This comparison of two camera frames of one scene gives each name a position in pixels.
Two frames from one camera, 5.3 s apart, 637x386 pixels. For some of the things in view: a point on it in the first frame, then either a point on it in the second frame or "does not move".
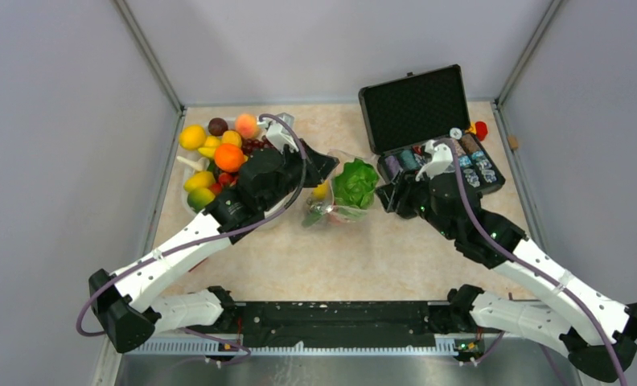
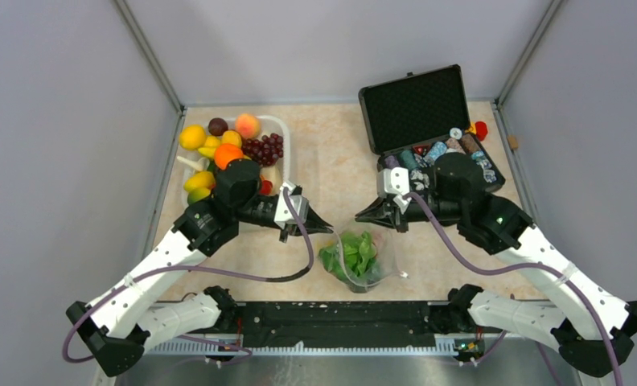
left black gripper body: (293, 170) to (291, 228)
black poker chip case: (400, 117) does not move
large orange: (228, 158) does not move
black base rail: (343, 324) does not move
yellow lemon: (192, 137) does not move
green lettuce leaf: (355, 186) to (353, 258)
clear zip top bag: (344, 199) to (363, 256)
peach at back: (248, 125) does not move
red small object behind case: (481, 130) does not move
